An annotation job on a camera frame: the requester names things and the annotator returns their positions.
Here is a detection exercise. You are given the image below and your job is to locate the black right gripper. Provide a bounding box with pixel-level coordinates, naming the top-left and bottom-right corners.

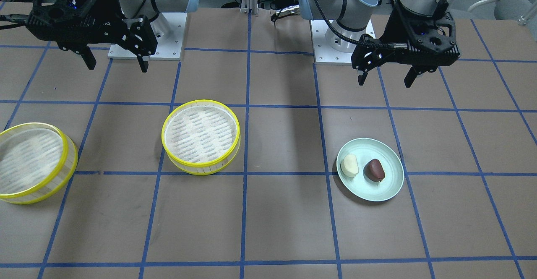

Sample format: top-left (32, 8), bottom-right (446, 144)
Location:
top-left (25, 0), bottom-right (157, 73)

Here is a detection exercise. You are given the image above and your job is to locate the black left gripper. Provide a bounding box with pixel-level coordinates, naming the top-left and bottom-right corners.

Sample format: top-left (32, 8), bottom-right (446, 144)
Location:
top-left (351, 2), bottom-right (461, 88)

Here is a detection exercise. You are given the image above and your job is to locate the white bun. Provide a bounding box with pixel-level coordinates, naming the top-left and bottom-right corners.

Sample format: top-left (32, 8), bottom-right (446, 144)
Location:
top-left (340, 154), bottom-right (360, 178)

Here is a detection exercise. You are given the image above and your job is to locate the yellow steamer basket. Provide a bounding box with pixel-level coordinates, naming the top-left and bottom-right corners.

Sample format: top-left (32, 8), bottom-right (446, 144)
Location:
top-left (0, 122), bottom-right (78, 205)
top-left (161, 99), bottom-right (241, 175)

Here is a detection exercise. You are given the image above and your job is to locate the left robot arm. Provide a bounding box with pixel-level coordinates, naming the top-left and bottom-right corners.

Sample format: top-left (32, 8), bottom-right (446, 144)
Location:
top-left (299, 0), bottom-right (461, 87)

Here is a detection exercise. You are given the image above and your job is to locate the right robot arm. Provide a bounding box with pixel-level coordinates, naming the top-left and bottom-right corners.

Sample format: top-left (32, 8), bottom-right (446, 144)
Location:
top-left (20, 0), bottom-right (199, 72)

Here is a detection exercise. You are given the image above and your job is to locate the light green plate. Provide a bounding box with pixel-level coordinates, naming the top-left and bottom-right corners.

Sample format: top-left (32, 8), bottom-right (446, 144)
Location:
top-left (336, 138), bottom-right (404, 202)

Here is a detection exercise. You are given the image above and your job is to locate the dark red bun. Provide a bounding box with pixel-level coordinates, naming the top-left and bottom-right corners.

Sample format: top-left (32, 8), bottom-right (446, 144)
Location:
top-left (364, 159), bottom-right (386, 182)

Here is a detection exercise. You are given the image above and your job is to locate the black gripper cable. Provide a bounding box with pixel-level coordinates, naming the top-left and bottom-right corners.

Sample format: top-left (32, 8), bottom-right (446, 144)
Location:
top-left (308, 0), bottom-right (407, 50)

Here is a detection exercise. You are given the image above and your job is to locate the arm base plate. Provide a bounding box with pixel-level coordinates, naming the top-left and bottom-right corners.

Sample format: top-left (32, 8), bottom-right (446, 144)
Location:
top-left (310, 20), bottom-right (375, 65)
top-left (108, 13), bottom-right (188, 61)

